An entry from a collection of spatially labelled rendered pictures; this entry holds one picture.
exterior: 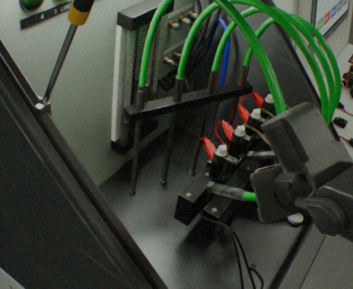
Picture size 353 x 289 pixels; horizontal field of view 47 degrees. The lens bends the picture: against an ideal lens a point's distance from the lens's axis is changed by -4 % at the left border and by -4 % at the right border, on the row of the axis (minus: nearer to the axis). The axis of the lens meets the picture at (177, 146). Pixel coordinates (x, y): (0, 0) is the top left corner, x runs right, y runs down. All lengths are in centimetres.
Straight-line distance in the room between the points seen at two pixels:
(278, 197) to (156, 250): 50
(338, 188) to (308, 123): 8
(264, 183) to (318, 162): 13
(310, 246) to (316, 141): 52
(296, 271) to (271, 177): 37
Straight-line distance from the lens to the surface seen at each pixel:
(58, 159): 53
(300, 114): 43
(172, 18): 102
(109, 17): 83
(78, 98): 85
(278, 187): 52
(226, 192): 70
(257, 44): 56
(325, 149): 43
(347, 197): 37
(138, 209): 104
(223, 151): 81
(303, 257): 90
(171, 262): 96
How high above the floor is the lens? 164
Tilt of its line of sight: 41 degrees down
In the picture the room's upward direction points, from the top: 10 degrees clockwise
